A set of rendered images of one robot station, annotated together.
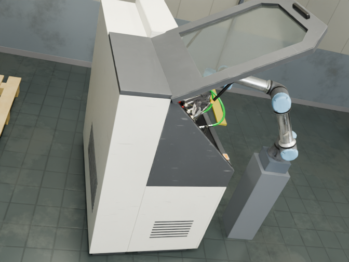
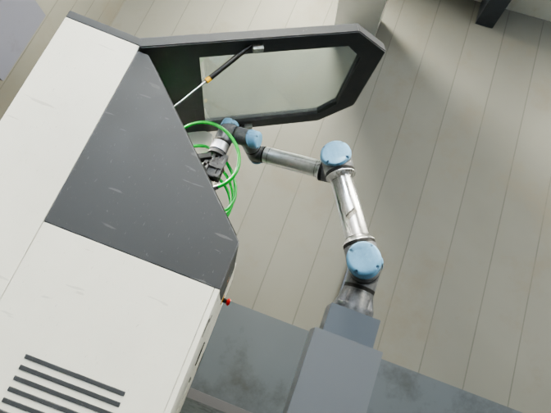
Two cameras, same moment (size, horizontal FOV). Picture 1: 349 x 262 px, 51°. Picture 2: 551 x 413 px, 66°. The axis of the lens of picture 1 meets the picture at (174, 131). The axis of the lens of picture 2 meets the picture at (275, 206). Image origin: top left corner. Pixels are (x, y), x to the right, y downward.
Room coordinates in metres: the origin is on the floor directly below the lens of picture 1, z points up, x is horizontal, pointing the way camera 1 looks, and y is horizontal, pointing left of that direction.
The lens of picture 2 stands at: (0.72, -1.04, 0.71)
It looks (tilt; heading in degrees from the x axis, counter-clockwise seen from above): 16 degrees up; 23
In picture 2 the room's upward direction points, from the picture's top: 21 degrees clockwise
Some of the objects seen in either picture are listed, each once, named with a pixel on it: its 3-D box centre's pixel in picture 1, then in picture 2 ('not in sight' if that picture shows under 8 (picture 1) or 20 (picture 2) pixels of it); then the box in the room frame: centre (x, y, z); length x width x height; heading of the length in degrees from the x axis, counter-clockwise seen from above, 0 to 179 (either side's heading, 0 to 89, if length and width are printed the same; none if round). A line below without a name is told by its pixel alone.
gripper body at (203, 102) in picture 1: (202, 98); (213, 165); (2.16, -0.11, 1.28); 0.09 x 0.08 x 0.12; 113
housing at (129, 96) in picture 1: (112, 123); (71, 251); (2.29, 0.48, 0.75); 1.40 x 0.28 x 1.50; 23
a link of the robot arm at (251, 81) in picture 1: (252, 82); (297, 163); (2.31, -0.40, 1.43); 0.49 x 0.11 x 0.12; 94
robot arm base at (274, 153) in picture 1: (279, 149); (356, 300); (2.34, -0.81, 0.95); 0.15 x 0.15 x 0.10
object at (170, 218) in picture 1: (163, 188); (103, 372); (2.14, -0.06, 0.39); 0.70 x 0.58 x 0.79; 23
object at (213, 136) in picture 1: (212, 145); (223, 274); (2.25, -0.30, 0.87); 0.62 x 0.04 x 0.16; 23
